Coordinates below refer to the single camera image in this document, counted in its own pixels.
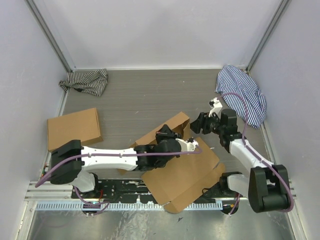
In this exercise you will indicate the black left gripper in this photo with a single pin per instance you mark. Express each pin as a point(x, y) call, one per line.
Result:
point(166, 133)

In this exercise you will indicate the white slotted cable duct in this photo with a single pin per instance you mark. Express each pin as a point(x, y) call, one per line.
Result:
point(79, 206)

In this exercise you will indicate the aluminium frame post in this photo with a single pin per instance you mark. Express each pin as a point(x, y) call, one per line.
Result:
point(280, 11)
point(47, 26)

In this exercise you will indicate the left aluminium frame post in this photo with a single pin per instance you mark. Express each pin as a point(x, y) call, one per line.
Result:
point(47, 26)

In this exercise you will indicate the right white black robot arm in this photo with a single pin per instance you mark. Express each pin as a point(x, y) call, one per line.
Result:
point(267, 185)

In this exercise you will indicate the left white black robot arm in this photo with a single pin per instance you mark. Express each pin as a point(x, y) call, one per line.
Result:
point(80, 171)

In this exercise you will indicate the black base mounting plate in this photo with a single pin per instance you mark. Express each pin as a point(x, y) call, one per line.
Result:
point(132, 190)

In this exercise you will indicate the black white striped cloth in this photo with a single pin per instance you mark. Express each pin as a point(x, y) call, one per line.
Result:
point(91, 82)

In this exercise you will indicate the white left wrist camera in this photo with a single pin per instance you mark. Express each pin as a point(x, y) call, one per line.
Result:
point(189, 145)

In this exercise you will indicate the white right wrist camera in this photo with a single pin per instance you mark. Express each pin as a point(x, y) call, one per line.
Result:
point(215, 106)

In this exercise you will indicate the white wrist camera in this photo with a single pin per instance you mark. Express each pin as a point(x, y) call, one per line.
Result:
point(189, 145)
point(215, 106)

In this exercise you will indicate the folded brown cardboard box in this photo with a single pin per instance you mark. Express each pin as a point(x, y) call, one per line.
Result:
point(81, 125)

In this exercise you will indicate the right aluminium frame post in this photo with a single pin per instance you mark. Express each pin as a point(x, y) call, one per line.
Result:
point(280, 11)

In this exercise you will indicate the blue white striped cloth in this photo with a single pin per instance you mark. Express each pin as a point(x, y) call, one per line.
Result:
point(241, 94)

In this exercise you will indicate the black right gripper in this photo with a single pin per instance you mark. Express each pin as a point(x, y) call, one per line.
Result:
point(202, 122)

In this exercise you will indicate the aluminium front rail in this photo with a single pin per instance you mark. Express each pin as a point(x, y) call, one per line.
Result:
point(48, 191)

